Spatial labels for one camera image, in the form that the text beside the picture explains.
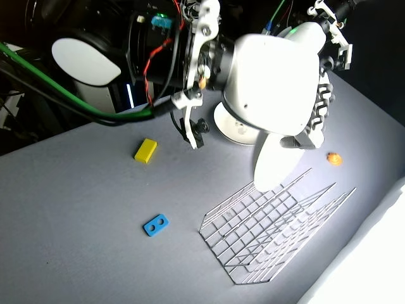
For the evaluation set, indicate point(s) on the white plate with black rim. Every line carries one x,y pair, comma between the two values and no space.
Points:
272,164
228,126

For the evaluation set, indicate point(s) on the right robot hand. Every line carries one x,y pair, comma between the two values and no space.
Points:
269,85

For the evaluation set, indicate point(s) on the yellow rectangular block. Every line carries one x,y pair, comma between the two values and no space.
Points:
145,150

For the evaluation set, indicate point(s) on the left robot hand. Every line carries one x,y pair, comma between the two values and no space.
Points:
303,31

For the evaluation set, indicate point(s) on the orange swirl cookie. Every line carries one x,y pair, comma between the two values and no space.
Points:
334,159

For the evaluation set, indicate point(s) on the blue block with two holes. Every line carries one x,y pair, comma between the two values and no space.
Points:
157,224

